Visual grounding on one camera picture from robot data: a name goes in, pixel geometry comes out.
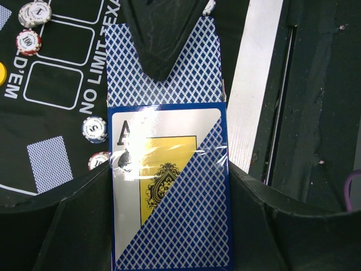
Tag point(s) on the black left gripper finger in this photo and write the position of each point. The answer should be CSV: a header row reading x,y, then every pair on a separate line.
x,y
159,30

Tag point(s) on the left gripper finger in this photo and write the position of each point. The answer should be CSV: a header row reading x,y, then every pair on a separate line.
x,y
66,228
272,231

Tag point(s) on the red white single chip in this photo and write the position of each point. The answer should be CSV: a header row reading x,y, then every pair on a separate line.
x,y
97,159

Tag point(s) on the blue white chip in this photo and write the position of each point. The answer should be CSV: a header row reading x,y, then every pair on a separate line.
x,y
209,8
95,129

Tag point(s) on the blue playing card deck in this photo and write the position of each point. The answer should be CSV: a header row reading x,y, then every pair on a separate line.
x,y
171,187

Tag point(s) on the grey white chip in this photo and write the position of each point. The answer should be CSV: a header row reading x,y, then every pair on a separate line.
x,y
34,13

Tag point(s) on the yellow dealer button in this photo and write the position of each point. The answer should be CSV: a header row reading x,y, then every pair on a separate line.
x,y
3,73

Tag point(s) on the black poker table mat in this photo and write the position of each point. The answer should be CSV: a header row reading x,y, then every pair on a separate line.
x,y
50,93

